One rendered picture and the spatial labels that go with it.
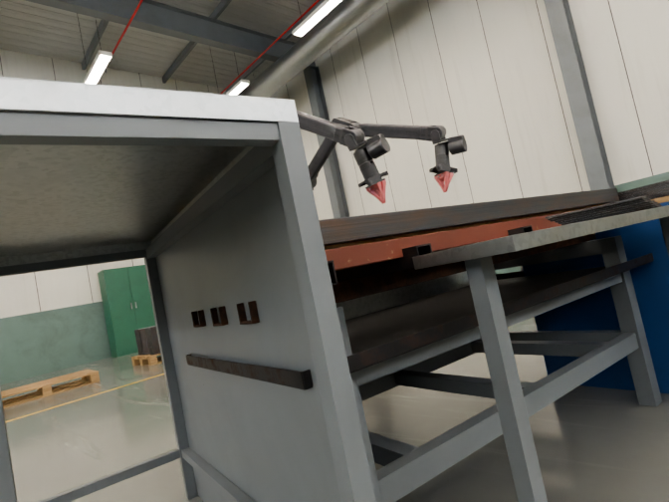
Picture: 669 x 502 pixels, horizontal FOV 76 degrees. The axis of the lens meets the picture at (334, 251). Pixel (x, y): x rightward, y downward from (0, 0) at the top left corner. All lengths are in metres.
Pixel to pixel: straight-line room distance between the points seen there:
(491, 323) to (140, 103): 0.75
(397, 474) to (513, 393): 0.32
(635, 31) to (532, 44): 1.58
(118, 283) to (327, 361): 10.15
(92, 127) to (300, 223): 0.32
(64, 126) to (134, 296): 10.22
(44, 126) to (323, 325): 0.46
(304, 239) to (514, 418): 0.57
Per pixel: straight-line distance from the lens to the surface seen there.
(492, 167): 9.17
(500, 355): 0.96
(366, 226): 1.01
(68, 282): 11.21
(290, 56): 10.98
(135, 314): 10.81
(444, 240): 1.18
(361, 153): 1.52
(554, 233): 0.95
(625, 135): 8.47
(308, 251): 0.69
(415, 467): 1.12
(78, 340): 11.16
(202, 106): 0.70
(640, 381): 2.14
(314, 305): 0.69
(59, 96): 0.66
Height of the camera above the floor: 0.74
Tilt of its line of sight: 4 degrees up
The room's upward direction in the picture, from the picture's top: 12 degrees counter-clockwise
